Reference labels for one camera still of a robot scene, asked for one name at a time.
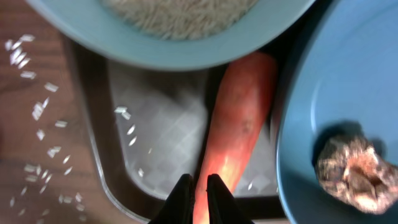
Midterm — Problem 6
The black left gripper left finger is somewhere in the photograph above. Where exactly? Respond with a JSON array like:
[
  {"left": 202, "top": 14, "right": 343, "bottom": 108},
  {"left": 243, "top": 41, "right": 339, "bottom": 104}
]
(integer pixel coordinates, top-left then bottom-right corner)
[{"left": 148, "top": 174, "right": 195, "bottom": 224}]

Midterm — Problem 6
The light blue rice bowl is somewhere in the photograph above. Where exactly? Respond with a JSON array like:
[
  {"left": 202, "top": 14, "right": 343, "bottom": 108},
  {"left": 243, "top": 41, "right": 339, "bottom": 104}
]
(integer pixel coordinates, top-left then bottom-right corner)
[{"left": 27, "top": 0, "right": 314, "bottom": 71}]

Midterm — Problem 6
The orange carrot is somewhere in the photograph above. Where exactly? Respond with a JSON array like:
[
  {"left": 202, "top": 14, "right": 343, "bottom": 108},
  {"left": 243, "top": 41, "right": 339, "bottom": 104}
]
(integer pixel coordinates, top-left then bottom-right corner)
[{"left": 193, "top": 52, "right": 277, "bottom": 224}]

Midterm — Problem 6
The dark blue plate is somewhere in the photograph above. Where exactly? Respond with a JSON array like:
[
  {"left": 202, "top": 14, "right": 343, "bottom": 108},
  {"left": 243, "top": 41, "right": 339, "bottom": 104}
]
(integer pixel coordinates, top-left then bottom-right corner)
[{"left": 276, "top": 0, "right": 397, "bottom": 223}]

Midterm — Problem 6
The brown mushroom piece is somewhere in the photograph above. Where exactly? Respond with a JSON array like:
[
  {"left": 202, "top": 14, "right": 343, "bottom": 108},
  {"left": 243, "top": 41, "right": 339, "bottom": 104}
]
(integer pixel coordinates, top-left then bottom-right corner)
[{"left": 315, "top": 135, "right": 397, "bottom": 215}]

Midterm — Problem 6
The brown serving tray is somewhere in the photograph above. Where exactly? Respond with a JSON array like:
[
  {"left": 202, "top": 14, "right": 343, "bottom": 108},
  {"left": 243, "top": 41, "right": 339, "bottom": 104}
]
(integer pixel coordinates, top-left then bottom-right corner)
[{"left": 63, "top": 37, "right": 289, "bottom": 223}]

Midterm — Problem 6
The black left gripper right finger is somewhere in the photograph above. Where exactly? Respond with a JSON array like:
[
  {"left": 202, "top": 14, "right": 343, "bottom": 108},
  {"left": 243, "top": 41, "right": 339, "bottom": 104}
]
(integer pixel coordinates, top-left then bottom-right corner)
[{"left": 206, "top": 174, "right": 254, "bottom": 224}]

